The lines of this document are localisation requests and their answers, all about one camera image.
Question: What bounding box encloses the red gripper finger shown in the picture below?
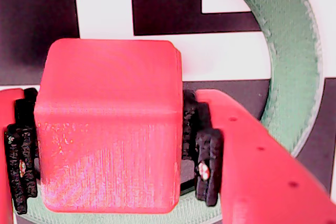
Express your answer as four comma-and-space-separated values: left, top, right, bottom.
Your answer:
0, 87, 40, 224
182, 89, 336, 224

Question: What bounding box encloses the red cube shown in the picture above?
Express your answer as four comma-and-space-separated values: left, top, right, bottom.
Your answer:
35, 38, 184, 214

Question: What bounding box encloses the black white marker checkerboard mat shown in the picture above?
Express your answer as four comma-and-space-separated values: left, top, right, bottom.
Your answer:
0, 0, 336, 224

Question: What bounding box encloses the green ring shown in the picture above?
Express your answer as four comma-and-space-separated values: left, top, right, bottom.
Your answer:
0, 0, 324, 224

